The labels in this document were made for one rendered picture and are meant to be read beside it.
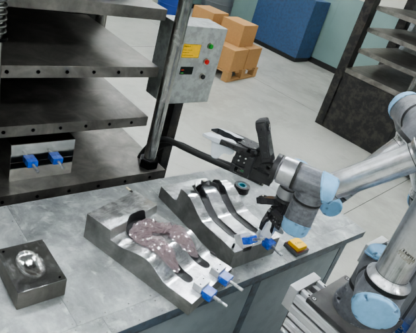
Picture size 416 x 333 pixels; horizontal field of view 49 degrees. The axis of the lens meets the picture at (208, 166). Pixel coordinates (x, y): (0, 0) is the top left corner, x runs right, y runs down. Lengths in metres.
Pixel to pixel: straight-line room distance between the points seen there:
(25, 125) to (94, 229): 0.52
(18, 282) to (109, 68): 0.95
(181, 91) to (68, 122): 0.63
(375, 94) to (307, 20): 3.22
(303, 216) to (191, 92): 1.35
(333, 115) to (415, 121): 4.37
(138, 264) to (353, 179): 0.79
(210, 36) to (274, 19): 6.66
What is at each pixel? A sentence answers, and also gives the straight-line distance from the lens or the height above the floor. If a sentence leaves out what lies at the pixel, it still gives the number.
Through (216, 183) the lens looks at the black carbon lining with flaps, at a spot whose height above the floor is 0.93.
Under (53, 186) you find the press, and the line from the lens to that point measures 2.07.
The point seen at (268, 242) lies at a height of 0.90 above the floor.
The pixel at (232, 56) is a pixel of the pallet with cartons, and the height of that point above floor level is 0.36.
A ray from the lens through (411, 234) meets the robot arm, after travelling 1.18.
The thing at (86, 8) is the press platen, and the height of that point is 1.51.
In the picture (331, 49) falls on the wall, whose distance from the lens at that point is 8.95.
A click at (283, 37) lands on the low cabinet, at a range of 8.83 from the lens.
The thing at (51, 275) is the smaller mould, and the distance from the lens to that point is 1.54.
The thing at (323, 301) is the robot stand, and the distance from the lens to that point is 1.49.
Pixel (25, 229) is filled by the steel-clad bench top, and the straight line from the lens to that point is 1.81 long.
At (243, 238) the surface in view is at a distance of 1.77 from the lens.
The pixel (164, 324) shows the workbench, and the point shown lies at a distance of 1.75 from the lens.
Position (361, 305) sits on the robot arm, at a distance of 1.27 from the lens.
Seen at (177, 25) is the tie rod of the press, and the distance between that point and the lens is 2.04.
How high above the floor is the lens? 1.95
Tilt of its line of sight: 28 degrees down
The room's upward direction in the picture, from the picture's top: 17 degrees clockwise
